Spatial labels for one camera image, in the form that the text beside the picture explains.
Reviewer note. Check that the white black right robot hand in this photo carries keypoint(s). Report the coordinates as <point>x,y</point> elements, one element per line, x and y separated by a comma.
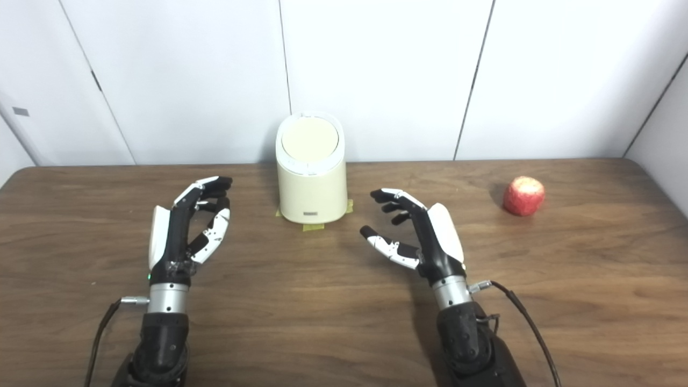
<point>438,247</point>

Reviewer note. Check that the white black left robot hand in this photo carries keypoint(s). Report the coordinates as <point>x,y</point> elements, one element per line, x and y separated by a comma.
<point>169,242</point>

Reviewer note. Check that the red apple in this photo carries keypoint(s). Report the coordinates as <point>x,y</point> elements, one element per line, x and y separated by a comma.
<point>524,196</point>

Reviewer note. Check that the cream-colored cylindrical bin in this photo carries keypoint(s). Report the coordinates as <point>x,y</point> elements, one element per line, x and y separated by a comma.
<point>312,191</point>

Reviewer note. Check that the round cream bin lid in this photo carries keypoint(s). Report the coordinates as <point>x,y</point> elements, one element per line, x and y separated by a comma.
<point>310,137</point>

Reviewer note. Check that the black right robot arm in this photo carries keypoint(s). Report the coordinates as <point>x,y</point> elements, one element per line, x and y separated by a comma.
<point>467,333</point>

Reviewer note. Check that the small grey wall sticker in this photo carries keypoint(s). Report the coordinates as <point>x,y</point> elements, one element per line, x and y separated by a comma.
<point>20,111</point>

